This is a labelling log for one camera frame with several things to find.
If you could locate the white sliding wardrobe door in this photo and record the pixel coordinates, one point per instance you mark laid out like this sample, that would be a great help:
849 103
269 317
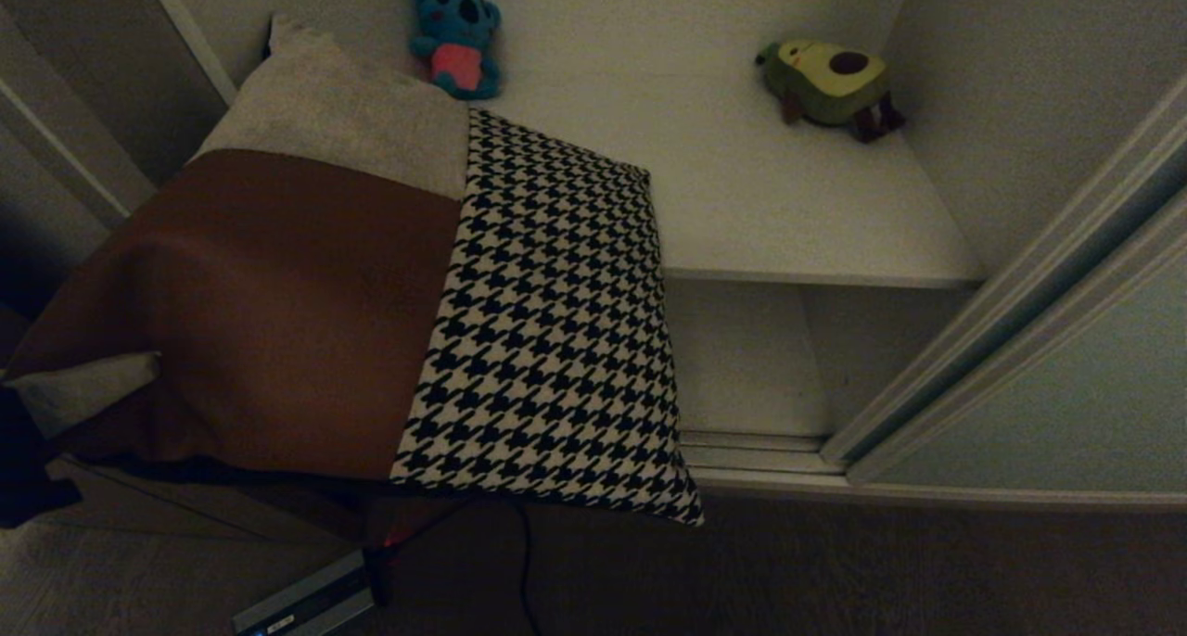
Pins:
1039 358

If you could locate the brown houndstooth patchwork pillow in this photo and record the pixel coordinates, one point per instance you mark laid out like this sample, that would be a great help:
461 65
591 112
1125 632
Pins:
306 302

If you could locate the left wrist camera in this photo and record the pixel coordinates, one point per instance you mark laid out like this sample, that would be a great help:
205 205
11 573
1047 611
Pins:
311 604

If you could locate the green avocado plush toy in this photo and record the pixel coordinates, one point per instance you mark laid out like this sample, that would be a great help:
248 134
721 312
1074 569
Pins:
825 84

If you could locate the wardrobe door floor track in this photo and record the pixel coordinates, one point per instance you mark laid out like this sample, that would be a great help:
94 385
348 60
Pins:
756 452

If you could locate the white wardrobe shelf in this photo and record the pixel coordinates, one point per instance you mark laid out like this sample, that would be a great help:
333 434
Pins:
760 191

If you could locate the blue koala plush toy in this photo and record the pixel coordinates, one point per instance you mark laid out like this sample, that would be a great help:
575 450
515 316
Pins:
457 41

